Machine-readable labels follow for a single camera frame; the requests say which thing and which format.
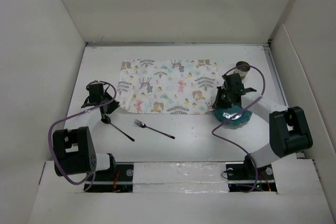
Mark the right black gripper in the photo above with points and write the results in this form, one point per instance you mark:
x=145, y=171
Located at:
x=218, y=103

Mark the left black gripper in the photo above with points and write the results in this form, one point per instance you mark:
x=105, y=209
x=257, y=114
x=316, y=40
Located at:
x=113, y=106

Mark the patterned cloth placemat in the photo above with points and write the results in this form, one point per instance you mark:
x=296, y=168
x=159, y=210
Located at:
x=148, y=86

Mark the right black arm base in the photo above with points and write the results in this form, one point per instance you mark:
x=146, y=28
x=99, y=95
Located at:
x=241, y=177

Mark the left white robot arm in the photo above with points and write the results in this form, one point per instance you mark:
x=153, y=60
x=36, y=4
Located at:
x=72, y=149

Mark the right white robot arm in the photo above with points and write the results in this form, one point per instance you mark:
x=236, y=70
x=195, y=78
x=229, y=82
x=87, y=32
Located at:
x=288, y=127

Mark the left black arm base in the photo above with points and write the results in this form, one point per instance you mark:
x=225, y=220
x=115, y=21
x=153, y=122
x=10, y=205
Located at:
x=117, y=179

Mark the teal scalloped plate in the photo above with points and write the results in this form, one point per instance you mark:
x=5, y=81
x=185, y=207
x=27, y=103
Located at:
x=230, y=116

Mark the black spoon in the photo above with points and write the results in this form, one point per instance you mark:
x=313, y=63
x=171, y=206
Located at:
x=106, y=120

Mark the white and brown cup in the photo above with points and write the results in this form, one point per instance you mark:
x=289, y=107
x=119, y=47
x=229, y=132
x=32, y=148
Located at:
x=242, y=68

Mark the black fork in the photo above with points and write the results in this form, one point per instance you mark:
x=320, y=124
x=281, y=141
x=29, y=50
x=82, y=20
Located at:
x=143, y=125

